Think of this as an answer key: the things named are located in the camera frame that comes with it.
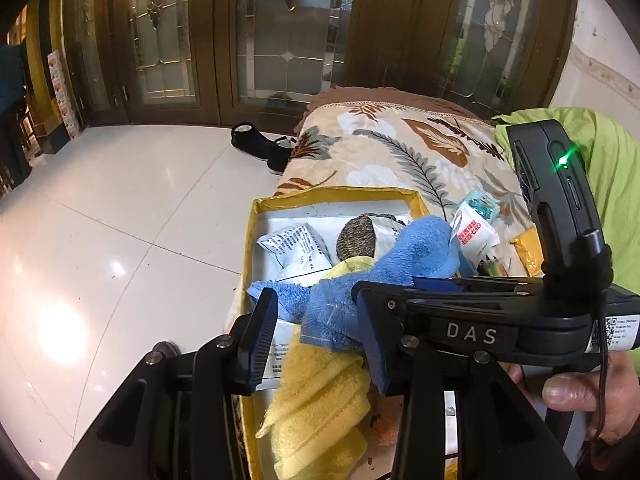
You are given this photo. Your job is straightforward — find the mustard yellow packet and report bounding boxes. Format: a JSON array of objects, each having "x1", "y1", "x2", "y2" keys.
[{"x1": 509, "y1": 226, "x2": 545, "y2": 277}]

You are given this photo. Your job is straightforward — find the black cable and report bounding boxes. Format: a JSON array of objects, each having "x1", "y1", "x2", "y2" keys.
[{"x1": 582, "y1": 230, "x2": 613, "y2": 441}]

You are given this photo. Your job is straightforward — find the wooden glass door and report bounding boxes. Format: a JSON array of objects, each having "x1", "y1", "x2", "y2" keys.
[{"x1": 60, "y1": 0, "x2": 581, "y2": 128}]

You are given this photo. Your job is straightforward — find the white packet black text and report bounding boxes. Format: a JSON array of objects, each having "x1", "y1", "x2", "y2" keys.
[{"x1": 256, "y1": 222, "x2": 334, "y2": 282}]

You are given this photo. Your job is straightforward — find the white foam box yellow tape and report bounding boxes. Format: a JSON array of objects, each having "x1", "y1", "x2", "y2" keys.
[{"x1": 239, "y1": 186, "x2": 466, "y2": 480}]

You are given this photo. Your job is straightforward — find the white packet teal print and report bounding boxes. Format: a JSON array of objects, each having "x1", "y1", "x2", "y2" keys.
[{"x1": 462, "y1": 191, "x2": 501, "y2": 223}]

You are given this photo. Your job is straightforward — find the brown knit hat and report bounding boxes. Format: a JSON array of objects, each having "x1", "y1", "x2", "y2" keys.
[{"x1": 336, "y1": 214, "x2": 381, "y2": 263}]

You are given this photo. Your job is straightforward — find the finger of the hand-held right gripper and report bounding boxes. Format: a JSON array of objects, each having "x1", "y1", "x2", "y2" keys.
[{"x1": 352, "y1": 277, "x2": 548, "y2": 321}]

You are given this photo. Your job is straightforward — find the black shoe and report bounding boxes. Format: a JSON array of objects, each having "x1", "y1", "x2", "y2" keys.
[
  {"x1": 230, "y1": 122, "x2": 271, "y2": 153},
  {"x1": 265, "y1": 136, "x2": 297, "y2": 176}
]

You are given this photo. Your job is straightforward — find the silver white packet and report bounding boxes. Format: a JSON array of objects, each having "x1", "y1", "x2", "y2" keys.
[{"x1": 369, "y1": 211, "x2": 415, "y2": 261}]

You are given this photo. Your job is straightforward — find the yellow towel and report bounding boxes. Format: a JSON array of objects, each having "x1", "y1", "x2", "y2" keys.
[{"x1": 255, "y1": 255, "x2": 381, "y2": 480}]

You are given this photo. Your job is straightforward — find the teal covered chair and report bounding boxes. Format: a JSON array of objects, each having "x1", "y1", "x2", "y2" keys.
[{"x1": 0, "y1": 42, "x2": 31, "y2": 186}]

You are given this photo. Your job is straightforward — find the large blue towel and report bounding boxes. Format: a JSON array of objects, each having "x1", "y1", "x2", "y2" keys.
[{"x1": 300, "y1": 215, "x2": 461, "y2": 361}]

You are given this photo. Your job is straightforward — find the stack of printed cartons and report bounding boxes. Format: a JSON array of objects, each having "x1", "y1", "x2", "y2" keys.
[{"x1": 47, "y1": 50, "x2": 83, "y2": 138}]

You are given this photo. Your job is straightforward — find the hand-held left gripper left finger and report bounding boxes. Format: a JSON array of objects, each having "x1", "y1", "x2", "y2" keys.
[{"x1": 57, "y1": 287, "x2": 281, "y2": 480}]

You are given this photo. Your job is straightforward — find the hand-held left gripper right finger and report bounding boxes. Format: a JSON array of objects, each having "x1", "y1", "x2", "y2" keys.
[{"x1": 357, "y1": 305, "x2": 581, "y2": 480}]

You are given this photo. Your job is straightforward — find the person's right hand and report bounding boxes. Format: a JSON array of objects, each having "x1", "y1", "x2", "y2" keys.
[{"x1": 507, "y1": 347, "x2": 640, "y2": 446}]

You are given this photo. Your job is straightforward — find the torn white packet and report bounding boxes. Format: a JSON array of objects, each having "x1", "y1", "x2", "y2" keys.
[{"x1": 260, "y1": 320, "x2": 297, "y2": 392}]

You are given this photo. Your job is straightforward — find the white packet red print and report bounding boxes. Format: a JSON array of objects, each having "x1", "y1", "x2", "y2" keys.
[{"x1": 449, "y1": 203, "x2": 499, "y2": 262}]

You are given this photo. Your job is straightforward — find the leaf print blanket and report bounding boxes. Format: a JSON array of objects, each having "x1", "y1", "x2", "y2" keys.
[{"x1": 272, "y1": 87, "x2": 546, "y2": 281}]

